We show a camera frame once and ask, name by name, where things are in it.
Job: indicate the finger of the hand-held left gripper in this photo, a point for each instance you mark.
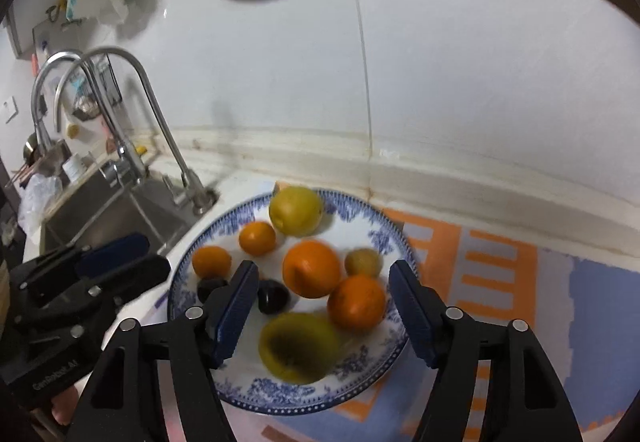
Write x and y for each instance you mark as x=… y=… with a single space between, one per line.
x=115 y=252
x=140 y=274

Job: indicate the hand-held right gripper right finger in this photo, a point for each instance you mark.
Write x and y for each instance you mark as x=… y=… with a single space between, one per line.
x=412 y=317

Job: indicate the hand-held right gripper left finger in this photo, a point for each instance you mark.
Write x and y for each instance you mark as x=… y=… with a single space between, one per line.
x=235 y=317

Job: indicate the dark plum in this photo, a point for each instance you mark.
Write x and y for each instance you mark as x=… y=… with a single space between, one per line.
x=210 y=289
x=272 y=297

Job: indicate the blue and white plate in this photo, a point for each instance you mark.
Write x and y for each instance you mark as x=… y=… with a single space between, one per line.
x=370 y=357

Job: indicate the small orange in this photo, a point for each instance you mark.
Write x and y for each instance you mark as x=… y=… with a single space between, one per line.
x=211 y=260

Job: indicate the green apple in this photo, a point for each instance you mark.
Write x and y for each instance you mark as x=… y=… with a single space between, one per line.
x=300 y=347

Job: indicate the large orange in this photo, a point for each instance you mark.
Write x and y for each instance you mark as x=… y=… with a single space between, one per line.
x=308 y=268

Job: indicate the yellow round fruit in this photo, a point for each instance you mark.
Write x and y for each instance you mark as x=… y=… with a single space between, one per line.
x=295 y=210

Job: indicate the person's left hand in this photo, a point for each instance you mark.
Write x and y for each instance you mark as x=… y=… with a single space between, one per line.
x=64 y=409

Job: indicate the steel sink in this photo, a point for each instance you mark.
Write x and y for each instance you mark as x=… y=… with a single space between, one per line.
x=110 y=212

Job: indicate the small brown round fruit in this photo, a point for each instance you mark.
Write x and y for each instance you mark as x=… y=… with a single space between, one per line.
x=363 y=262

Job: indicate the patterned orange and blue mat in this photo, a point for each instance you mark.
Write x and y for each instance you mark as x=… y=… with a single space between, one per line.
x=500 y=302

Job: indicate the clear plastic bag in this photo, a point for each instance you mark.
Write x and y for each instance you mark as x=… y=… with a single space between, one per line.
x=40 y=202

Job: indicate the white cup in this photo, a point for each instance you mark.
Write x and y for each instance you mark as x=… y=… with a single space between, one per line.
x=73 y=168

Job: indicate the steel gooseneck faucet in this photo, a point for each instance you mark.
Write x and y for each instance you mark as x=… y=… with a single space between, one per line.
x=42 y=92
x=145 y=87

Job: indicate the wall rack with small items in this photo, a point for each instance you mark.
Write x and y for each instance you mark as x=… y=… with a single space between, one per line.
x=95 y=92

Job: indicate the wall outlet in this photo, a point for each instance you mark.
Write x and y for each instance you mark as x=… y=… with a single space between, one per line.
x=10 y=109

